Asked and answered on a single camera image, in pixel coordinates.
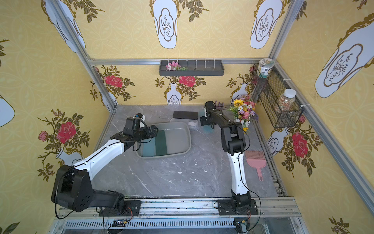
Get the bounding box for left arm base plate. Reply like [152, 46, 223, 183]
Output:
[99, 200, 141, 217]

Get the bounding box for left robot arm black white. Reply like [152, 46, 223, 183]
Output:
[51, 114, 159, 214]

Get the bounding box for dark green pencil case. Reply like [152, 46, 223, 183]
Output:
[155, 130, 168, 156]

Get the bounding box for black wire wall basket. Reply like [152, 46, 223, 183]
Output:
[250, 64, 304, 128]

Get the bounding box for light blue pencil case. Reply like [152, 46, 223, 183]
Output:
[201, 122, 214, 133]

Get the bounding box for black pencil case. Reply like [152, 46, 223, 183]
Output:
[172, 111, 198, 121]

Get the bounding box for purple pink garden rake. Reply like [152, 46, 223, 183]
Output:
[215, 101, 225, 108]

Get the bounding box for dark grey wall shelf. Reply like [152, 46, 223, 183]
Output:
[159, 59, 225, 77]

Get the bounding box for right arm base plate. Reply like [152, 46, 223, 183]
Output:
[214, 199, 259, 215]

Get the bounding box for clear jar white lid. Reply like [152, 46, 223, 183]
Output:
[275, 89, 297, 114]

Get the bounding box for light teal pencil case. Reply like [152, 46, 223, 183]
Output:
[139, 138, 156, 158]

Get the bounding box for small circuit board with wires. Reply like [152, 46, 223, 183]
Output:
[111, 219, 128, 228]

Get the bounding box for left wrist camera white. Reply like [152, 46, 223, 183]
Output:
[134, 113, 146, 127]

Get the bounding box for grey plastic storage tray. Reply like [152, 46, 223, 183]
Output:
[135, 122, 191, 159]

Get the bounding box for artificial flower bouquet white pot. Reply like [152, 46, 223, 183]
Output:
[229, 95, 258, 132]

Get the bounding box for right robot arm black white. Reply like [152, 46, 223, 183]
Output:
[200, 101, 251, 208]

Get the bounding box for pink plastic dustpan comb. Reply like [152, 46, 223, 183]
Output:
[244, 151, 267, 182]

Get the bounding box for small pink flowers on shelf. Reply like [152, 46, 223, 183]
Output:
[165, 61, 187, 71]

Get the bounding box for green patterned tin can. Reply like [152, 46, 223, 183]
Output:
[257, 58, 275, 78]

